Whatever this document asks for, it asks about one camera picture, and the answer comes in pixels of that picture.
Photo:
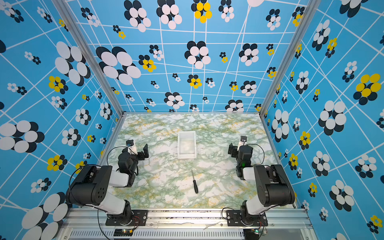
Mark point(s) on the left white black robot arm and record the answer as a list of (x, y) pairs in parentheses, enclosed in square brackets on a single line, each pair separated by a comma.
[(90, 187)]

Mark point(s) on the right aluminium corner post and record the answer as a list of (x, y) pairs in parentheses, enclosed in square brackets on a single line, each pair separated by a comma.
[(288, 57)]

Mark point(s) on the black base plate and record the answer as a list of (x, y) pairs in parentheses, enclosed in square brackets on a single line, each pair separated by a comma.
[(237, 218), (133, 218)]

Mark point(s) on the aluminium corner post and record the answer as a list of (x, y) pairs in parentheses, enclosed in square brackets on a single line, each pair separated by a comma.
[(81, 42), (288, 57)]

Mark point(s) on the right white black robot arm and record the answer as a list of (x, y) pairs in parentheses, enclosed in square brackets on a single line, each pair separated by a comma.
[(273, 186)]

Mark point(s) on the left aluminium corner post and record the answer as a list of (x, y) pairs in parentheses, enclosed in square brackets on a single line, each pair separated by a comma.
[(81, 42)]

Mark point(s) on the circuit board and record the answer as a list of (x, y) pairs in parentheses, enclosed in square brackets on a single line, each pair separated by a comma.
[(251, 234), (123, 233)]

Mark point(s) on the right circuit board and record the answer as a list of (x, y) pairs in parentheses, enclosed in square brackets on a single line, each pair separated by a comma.
[(251, 234)]

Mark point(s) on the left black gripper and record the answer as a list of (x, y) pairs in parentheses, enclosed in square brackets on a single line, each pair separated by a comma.
[(145, 155)]

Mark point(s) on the black handled screwdriver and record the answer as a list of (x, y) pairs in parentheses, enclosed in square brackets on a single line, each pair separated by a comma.
[(195, 183)]

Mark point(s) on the left circuit board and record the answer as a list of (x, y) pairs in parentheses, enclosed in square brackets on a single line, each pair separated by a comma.
[(123, 233)]

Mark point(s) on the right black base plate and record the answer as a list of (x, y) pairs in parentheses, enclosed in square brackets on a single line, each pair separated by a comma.
[(237, 218)]

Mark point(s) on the aluminium front rail frame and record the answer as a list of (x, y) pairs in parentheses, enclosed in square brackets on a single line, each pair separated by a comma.
[(187, 224)]

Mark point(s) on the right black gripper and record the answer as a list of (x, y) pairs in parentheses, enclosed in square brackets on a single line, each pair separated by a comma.
[(234, 149)]

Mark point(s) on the white plastic bin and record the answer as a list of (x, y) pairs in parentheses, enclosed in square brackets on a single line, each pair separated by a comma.
[(187, 146)]

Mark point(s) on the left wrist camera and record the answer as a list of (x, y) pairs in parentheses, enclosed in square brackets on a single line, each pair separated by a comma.
[(131, 147)]

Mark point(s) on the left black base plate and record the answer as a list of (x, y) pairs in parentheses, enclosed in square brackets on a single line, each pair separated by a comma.
[(133, 218)]

